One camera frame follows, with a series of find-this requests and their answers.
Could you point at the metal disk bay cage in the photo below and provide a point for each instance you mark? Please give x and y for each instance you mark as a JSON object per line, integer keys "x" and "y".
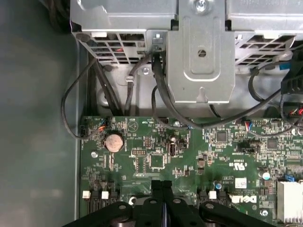
{"x": 201, "y": 71}

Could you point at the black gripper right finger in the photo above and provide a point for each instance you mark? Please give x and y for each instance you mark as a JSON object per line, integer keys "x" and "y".
{"x": 175, "y": 212}

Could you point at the round coin battery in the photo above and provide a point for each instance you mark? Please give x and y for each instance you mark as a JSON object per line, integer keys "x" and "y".
{"x": 114, "y": 142}

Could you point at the silver finned heatsink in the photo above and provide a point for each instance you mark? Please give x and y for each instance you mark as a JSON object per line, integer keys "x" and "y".
{"x": 290, "y": 201}

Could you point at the green motherboard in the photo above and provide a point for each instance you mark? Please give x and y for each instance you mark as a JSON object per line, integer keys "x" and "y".
{"x": 189, "y": 153}

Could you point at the silver cylindrical capacitor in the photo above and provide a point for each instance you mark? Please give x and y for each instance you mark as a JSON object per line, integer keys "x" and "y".
{"x": 266, "y": 176}
{"x": 218, "y": 185}

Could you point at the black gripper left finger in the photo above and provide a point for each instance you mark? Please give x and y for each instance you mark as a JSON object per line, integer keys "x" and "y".
{"x": 156, "y": 212}

